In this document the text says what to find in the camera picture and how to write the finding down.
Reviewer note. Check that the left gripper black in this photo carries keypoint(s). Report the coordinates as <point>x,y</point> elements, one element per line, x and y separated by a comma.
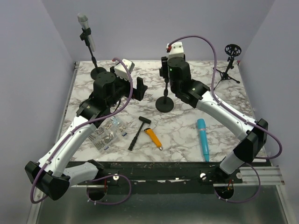
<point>140,88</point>

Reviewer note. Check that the blue microphone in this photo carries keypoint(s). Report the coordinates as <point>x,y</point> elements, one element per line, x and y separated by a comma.
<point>203,138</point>

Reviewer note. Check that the black tripod shock-mount stand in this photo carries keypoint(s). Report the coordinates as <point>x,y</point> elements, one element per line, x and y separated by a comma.
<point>232,50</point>

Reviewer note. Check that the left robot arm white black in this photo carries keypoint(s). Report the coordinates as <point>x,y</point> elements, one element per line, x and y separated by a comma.
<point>51,174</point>

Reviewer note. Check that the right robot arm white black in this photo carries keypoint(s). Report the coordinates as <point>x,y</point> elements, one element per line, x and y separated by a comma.
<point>251,133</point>

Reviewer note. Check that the grey microphone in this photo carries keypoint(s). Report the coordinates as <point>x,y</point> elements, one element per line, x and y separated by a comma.
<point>83,21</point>

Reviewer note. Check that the orange utility knife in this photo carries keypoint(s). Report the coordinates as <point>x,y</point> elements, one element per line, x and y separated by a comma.
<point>154,138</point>

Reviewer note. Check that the clear plastic screw box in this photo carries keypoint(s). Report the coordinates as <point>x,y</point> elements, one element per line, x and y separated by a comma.
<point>110,131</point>

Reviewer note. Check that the black hammer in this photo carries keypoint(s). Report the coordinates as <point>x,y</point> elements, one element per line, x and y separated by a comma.
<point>134,140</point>

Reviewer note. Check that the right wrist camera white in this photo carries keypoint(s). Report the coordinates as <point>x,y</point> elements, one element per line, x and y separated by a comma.
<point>175,50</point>

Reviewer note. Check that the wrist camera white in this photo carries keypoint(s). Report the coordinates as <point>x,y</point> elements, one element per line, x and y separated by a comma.
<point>121,71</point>
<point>175,50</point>

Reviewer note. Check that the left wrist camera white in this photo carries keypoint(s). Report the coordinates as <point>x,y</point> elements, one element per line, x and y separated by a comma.
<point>121,71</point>

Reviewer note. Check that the black front mounting rail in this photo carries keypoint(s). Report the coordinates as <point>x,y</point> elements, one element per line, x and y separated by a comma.
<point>161,177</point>

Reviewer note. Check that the aluminium frame profile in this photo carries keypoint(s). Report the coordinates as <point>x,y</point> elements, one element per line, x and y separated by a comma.
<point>267,175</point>

